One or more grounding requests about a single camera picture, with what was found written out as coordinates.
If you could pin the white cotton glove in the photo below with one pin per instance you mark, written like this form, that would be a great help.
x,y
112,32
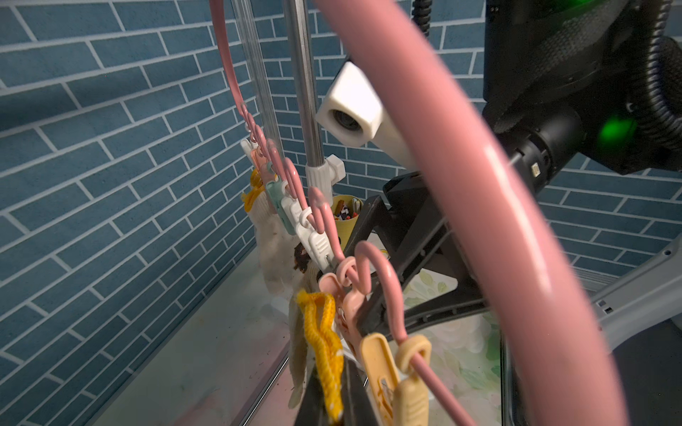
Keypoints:
x,y
313,329
275,245

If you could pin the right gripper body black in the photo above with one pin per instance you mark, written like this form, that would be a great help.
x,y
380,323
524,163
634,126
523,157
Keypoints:
x,y
416,235

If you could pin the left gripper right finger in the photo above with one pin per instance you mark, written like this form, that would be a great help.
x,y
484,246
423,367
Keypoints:
x,y
358,410

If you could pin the yellow cup with pens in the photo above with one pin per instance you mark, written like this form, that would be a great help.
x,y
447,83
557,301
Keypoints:
x,y
346,209

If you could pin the metal clothes drying rack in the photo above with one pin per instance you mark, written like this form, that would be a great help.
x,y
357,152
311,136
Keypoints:
x,y
318,171

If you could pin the pink clip hanger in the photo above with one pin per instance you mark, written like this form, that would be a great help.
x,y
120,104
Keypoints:
x,y
570,376

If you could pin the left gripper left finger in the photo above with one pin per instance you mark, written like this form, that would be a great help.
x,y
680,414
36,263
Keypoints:
x,y
312,411

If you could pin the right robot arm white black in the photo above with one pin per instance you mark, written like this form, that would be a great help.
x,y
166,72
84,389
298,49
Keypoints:
x,y
561,78

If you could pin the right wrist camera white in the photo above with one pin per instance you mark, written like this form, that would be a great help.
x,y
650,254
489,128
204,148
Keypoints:
x,y
354,114

